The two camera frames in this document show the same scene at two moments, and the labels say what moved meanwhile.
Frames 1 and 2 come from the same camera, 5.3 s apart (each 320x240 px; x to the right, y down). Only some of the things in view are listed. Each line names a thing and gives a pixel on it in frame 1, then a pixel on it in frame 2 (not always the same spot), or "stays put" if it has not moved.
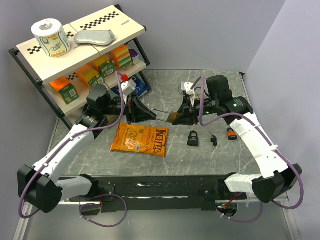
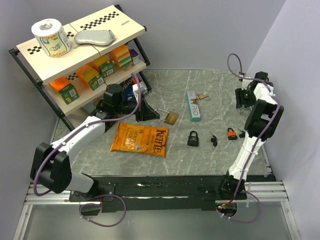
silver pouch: (101, 38) stays put
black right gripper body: (208, 106) → (250, 99)
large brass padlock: (172, 118) stays put
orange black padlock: (232, 135) stays put
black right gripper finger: (186, 120) → (240, 95)
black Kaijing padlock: (193, 141) stays put
